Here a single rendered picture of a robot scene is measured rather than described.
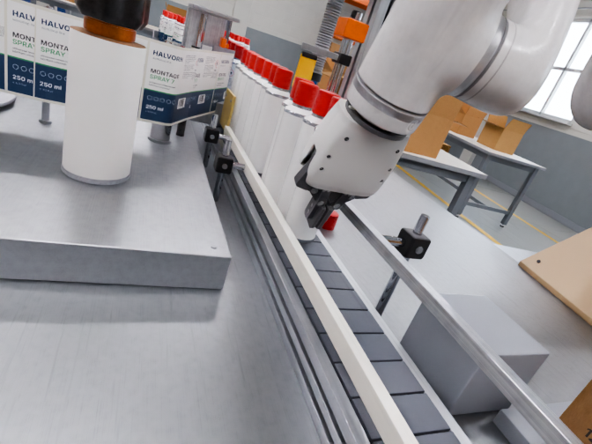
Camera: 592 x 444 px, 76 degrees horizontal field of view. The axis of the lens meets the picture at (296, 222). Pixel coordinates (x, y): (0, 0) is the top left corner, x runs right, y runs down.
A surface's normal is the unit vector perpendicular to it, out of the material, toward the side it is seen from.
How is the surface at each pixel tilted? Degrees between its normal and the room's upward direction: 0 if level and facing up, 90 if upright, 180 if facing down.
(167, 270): 90
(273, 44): 90
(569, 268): 43
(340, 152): 109
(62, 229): 0
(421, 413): 0
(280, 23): 90
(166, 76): 90
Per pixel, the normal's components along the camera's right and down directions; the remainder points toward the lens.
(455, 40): 0.02, 0.68
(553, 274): -0.43, -0.77
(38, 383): 0.29, -0.87
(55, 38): 0.37, 0.49
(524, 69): 0.05, 0.35
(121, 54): 0.68, 0.48
